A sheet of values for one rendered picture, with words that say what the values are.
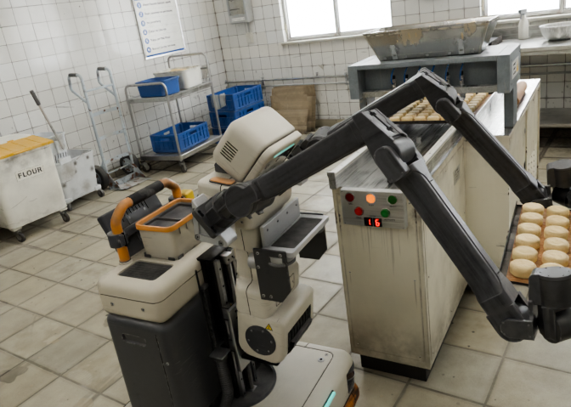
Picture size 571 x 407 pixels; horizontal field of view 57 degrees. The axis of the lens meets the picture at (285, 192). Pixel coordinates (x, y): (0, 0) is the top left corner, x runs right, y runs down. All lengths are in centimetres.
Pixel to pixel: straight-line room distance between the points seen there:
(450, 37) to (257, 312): 149
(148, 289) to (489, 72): 170
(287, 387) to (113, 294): 68
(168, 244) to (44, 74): 407
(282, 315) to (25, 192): 341
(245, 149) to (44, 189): 355
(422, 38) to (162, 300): 161
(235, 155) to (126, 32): 489
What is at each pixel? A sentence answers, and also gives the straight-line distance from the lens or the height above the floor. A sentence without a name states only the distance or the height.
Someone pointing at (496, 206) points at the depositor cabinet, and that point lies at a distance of 260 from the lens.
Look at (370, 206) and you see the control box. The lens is 193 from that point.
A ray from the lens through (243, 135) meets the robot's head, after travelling 137.
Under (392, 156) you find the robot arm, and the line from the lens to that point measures 100.
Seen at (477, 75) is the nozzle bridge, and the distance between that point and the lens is 253.
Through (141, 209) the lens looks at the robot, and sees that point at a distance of 187.
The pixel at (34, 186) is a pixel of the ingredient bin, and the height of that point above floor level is 40.
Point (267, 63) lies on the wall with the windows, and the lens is 688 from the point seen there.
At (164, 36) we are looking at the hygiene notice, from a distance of 656.
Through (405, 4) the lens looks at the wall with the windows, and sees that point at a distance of 594.
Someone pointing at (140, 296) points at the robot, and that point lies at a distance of 159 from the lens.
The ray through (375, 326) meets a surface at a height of 24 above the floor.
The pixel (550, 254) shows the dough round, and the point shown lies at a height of 93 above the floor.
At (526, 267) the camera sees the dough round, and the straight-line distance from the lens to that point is 119.
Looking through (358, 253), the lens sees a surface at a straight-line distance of 207.
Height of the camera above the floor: 151
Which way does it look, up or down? 20 degrees down
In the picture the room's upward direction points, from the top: 9 degrees counter-clockwise
